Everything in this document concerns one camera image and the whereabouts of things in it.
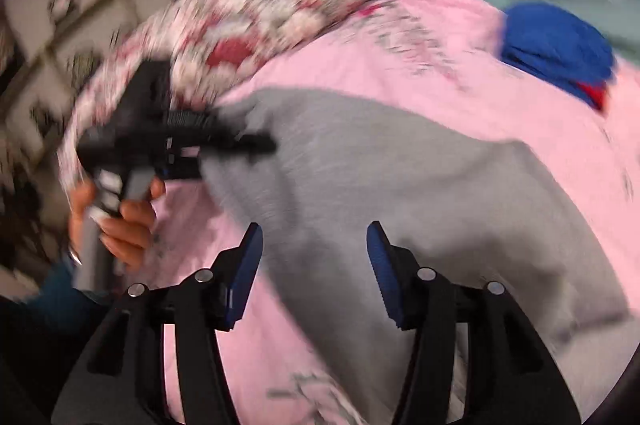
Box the red garment under blue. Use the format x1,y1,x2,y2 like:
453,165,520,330
575,81,608,113

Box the person's left hand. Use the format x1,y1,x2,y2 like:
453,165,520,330
68,177,166,272

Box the pink floral bed sheet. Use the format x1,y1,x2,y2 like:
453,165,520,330
151,0,639,424

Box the blue folded garment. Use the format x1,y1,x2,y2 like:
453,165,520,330
499,2,615,104

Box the person's left forearm sleeve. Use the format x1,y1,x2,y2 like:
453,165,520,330
21,258,111,331

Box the floral red white quilt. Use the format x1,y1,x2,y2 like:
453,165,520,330
58,0,368,191

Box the grey sweatpants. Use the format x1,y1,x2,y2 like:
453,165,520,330
201,88,639,424

